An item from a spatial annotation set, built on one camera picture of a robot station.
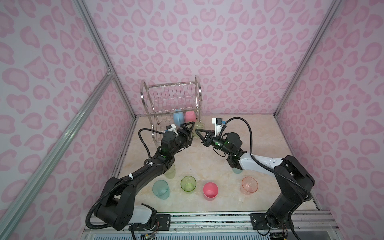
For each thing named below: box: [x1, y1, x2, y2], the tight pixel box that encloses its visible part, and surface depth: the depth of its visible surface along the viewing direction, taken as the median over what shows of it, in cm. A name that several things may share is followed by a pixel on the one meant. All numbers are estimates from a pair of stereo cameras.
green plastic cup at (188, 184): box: [180, 175, 197, 195], surface depth 83 cm
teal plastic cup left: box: [152, 179, 170, 200], surface depth 77 cm
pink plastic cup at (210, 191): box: [202, 181, 219, 202], surface depth 81 cm
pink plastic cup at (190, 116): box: [185, 110, 197, 123], surface depth 103 cm
